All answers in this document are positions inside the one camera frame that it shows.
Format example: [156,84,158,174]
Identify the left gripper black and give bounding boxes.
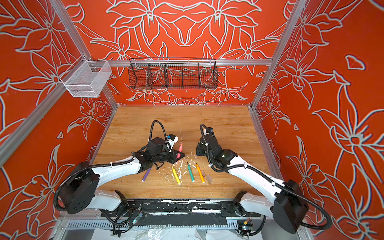
[153,147,186,164]

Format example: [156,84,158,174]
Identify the pink marker pen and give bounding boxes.
[177,142,183,159]

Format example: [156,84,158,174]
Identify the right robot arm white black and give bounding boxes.
[197,135,309,234]

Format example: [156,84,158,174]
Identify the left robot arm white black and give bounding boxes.
[53,134,185,215]

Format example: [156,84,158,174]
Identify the yellow marker pen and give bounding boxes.
[172,166,181,185]

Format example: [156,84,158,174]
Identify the green marker pen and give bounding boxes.
[187,163,195,183]

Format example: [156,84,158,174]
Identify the orange marker pen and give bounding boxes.
[196,164,205,184]

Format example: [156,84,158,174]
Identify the purple marker pen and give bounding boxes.
[142,168,152,182]

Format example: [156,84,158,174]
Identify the clear plastic bin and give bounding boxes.
[60,61,112,98]

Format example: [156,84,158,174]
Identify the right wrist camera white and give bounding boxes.
[203,127,215,135]

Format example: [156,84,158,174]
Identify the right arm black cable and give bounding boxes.
[199,123,333,231]

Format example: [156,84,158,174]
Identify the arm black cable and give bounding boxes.
[53,119,168,212]
[199,123,333,231]

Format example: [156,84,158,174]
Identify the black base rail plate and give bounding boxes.
[102,199,251,217]

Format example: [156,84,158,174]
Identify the grey slotted cable duct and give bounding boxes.
[64,220,239,231]

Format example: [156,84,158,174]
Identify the black wire basket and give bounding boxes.
[128,58,219,90]

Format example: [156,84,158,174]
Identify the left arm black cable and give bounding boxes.
[53,119,168,212]

